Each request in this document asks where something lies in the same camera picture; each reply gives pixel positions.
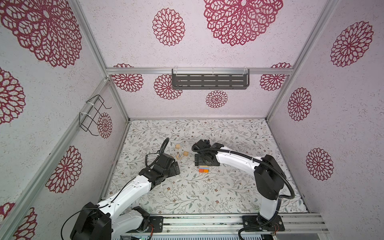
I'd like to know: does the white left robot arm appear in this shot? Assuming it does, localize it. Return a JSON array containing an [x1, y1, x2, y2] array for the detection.
[[70, 154, 180, 240]]

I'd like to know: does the grey slotted wall shelf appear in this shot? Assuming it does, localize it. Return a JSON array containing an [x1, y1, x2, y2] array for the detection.
[[171, 69, 250, 90]]

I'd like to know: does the black wire wall basket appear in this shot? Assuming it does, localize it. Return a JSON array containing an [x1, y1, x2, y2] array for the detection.
[[78, 95, 113, 139]]

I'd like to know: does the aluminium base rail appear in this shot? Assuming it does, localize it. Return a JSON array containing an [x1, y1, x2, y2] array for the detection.
[[119, 212, 331, 240]]

